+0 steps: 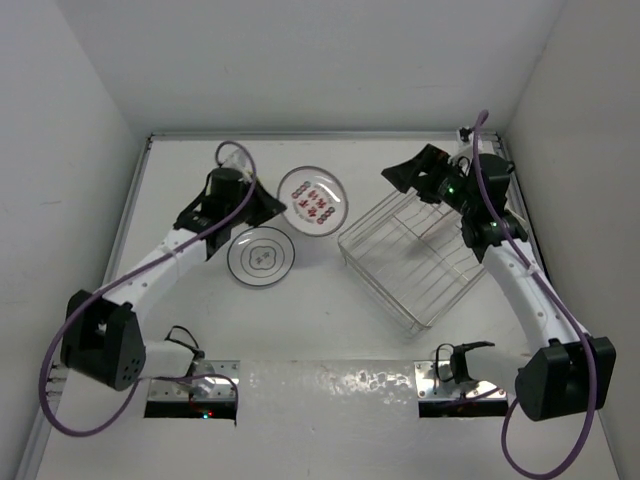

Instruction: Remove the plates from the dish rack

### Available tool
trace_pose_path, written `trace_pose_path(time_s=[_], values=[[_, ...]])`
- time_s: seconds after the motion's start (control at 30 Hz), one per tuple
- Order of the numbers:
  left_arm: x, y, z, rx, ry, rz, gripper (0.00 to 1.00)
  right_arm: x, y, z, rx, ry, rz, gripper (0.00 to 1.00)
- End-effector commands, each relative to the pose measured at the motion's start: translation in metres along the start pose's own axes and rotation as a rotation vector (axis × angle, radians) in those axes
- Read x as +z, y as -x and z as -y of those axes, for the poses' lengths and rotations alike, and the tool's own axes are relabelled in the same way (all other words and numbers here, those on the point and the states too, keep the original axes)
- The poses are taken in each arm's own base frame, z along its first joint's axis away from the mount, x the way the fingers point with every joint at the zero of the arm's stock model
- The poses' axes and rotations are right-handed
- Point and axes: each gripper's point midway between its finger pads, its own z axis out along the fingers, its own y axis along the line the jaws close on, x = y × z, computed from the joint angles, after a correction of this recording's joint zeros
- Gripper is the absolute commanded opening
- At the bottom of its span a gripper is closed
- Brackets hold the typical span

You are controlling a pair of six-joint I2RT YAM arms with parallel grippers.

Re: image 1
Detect metal mounting plate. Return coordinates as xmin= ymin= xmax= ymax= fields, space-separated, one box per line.
xmin=414 ymin=360 xmax=508 ymax=403
xmin=147 ymin=360 xmax=240 ymax=403

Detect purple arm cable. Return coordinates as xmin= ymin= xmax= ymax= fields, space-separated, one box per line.
xmin=38 ymin=140 xmax=259 ymax=435
xmin=472 ymin=109 xmax=596 ymax=476

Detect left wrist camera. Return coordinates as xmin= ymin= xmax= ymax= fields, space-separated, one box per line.
xmin=221 ymin=149 xmax=253 ymax=180

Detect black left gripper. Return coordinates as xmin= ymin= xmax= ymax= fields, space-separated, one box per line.
xmin=225 ymin=173 xmax=284 ymax=227

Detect aluminium frame rail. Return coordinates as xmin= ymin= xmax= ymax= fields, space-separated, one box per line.
xmin=14 ymin=134 xmax=154 ymax=479
xmin=492 ymin=134 xmax=539 ymax=255
xmin=149 ymin=130 xmax=501 ymax=139

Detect wire dish rack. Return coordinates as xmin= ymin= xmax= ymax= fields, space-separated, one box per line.
xmin=338 ymin=192 xmax=484 ymax=338

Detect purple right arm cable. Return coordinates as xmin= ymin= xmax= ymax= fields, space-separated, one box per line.
xmin=472 ymin=109 xmax=596 ymax=476

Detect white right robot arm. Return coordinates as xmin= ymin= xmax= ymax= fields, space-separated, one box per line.
xmin=381 ymin=144 xmax=616 ymax=421

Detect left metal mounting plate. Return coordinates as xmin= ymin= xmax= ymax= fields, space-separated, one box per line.
xmin=147 ymin=360 xmax=240 ymax=403

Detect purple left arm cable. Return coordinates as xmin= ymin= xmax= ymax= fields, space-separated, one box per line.
xmin=38 ymin=140 xmax=259 ymax=435

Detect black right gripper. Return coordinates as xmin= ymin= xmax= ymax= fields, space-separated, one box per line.
xmin=383 ymin=143 xmax=477 ymax=216

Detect white plate red characters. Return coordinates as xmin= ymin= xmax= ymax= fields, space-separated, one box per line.
xmin=277 ymin=166 xmax=349 ymax=237

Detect back aluminium frame rail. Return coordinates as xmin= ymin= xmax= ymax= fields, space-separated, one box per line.
xmin=149 ymin=130 xmax=501 ymax=139

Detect right aluminium frame rail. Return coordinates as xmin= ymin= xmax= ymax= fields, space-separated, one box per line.
xmin=492 ymin=134 xmax=539 ymax=255

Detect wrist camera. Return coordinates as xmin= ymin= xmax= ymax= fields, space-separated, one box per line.
xmin=454 ymin=126 xmax=483 ymax=161
xmin=221 ymin=149 xmax=253 ymax=180

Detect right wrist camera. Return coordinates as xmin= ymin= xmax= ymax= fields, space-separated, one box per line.
xmin=454 ymin=126 xmax=483 ymax=161

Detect left aluminium frame rail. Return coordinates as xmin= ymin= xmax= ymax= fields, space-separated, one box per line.
xmin=14 ymin=134 xmax=154 ymax=479

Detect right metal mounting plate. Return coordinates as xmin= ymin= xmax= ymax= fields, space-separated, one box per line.
xmin=414 ymin=360 xmax=508 ymax=403

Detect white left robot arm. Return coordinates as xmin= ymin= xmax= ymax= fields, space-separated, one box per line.
xmin=60 ymin=167 xmax=286 ymax=391

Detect white plate black rings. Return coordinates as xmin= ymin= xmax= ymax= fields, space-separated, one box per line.
xmin=226 ymin=226 xmax=296 ymax=290

